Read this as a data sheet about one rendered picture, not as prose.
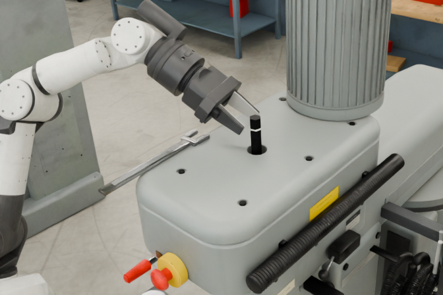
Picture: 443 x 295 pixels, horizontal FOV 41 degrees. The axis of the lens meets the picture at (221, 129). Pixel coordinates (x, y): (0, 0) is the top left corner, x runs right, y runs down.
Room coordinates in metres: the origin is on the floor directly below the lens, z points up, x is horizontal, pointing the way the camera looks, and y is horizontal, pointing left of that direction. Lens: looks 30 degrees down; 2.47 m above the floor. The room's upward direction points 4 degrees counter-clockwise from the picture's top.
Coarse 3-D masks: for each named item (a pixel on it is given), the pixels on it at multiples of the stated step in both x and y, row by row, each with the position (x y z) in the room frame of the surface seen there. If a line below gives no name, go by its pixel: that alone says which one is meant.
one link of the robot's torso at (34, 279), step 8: (8, 272) 0.87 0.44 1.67; (16, 272) 0.88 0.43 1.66; (0, 280) 0.85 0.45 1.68; (8, 280) 0.85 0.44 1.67; (16, 280) 0.86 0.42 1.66; (24, 280) 0.86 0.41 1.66; (32, 280) 0.87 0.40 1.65; (40, 280) 0.87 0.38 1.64; (0, 288) 0.82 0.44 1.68; (8, 288) 0.83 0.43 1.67; (16, 288) 0.83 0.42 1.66; (24, 288) 0.84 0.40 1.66; (32, 288) 0.85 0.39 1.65; (40, 288) 0.86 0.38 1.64; (48, 288) 0.87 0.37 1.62
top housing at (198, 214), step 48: (240, 144) 0.93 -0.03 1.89; (288, 144) 0.92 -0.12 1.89; (336, 144) 0.91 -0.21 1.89; (144, 192) 0.81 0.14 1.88; (192, 192) 0.79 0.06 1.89; (240, 192) 0.78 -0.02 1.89; (288, 192) 0.78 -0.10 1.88; (336, 192) 0.86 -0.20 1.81; (144, 240) 0.83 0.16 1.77; (192, 240) 0.72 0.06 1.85; (240, 240) 0.69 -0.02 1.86; (288, 240) 0.77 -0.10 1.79; (240, 288) 0.69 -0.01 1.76
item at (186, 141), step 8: (184, 136) 0.96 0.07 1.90; (192, 136) 0.97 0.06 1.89; (200, 136) 0.96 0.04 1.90; (208, 136) 0.96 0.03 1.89; (176, 144) 0.94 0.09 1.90; (184, 144) 0.94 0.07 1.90; (192, 144) 0.94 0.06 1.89; (168, 152) 0.91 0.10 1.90; (176, 152) 0.92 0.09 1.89; (152, 160) 0.89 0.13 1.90; (160, 160) 0.89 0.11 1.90; (136, 168) 0.87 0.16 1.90; (144, 168) 0.87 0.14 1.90; (120, 176) 0.84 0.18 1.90; (128, 176) 0.84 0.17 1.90; (136, 176) 0.85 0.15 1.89; (112, 184) 0.82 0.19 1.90; (120, 184) 0.82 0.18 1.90; (104, 192) 0.80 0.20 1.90
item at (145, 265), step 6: (150, 258) 0.84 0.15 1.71; (156, 258) 0.84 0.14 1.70; (138, 264) 0.82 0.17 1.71; (144, 264) 0.82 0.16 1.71; (150, 264) 0.83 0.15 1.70; (132, 270) 0.81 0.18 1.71; (138, 270) 0.81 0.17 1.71; (144, 270) 0.82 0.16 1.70; (126, 276) 0.80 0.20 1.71; (132, 276) 0.80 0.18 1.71; (138, 276) 0.81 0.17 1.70
